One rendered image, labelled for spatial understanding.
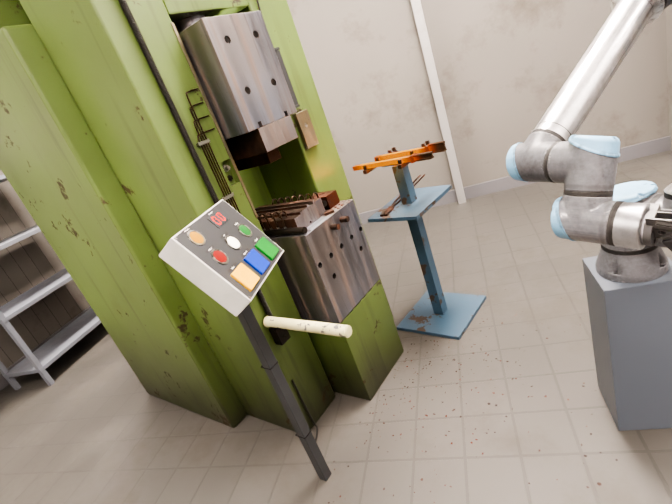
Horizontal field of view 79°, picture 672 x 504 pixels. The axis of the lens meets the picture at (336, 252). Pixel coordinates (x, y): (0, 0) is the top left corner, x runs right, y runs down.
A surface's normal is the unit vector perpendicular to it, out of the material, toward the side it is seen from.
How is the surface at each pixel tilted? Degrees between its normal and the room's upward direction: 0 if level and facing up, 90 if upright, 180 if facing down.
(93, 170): 90
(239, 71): 90
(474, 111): 90
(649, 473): 0
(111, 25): 90
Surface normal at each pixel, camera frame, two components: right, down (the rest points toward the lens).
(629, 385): -0.22, 0.44
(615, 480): -0.32, -0.87
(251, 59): 0.77, -0.02
